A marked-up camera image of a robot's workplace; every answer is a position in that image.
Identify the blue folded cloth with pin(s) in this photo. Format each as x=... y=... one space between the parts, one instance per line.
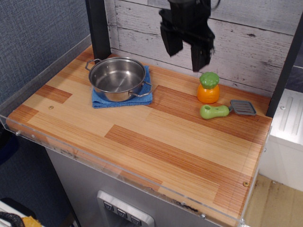
x=98 y=102

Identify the white ribbed side cabinet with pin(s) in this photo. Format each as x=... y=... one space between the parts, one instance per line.
x=282 y=159

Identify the clear acrylic table guard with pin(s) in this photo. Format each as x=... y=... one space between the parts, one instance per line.
x=165 y=148

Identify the black right vertical post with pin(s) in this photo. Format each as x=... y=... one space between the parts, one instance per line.
x=286 y=69

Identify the stainless steel pot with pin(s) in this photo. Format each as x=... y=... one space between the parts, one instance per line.
x=118 y=79

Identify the yellow object bottom left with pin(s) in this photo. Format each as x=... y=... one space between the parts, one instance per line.
x=31 y=222

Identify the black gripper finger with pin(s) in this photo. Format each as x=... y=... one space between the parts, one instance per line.
x=201 y=55
x=172 y=41

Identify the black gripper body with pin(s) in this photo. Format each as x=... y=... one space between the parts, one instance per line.
x=189 y=18

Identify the black left vertical post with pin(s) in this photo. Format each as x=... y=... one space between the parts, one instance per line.
x=98 y=28

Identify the black vertical post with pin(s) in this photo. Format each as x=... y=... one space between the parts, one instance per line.
x=98 y=28
x=286 y=69

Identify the orange toy carrot green top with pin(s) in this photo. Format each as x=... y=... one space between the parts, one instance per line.
x=208 y=91

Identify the grey toy fridge cabinet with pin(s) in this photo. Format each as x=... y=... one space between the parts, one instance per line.
x=82 y=183

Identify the green handled grey spatula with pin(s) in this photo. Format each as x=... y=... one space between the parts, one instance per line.
x=240 y=107

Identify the silver toy dispenser panel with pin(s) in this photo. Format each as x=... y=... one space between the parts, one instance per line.
x=126 y=214

